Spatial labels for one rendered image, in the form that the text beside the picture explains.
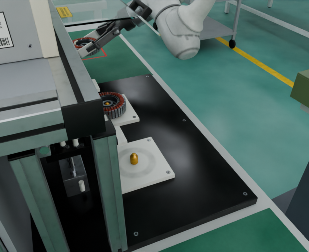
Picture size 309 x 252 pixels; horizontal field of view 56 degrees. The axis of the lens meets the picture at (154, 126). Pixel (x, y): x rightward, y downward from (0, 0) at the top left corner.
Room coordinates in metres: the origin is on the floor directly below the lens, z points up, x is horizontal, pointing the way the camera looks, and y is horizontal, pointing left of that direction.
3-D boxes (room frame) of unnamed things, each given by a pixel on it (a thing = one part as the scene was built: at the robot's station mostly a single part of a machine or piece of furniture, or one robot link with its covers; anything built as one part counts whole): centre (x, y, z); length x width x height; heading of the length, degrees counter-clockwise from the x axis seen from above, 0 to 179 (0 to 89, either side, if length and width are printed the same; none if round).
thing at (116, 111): (0.74, 0.14, 0.80); 0.11 x 0.11 x 0.04
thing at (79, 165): (0.46, 0.18, 0.80); 0.08 x 0.05 x 0.06; 22
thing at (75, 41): (1.04, 0.26, 0.86); 0.11 x 0.11 x 0.04
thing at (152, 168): (0.51, 0.05, 0.78); 0.15 x 0.15 x 0.01; 22
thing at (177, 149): (0.62, 0.11, 0.76); 0.64 x 0.47 x 0.02; 22
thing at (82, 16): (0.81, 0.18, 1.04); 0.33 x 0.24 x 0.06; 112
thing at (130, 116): (0.74, 0.14, 0.78); 0.15 x 0.15 x 0.01; 22
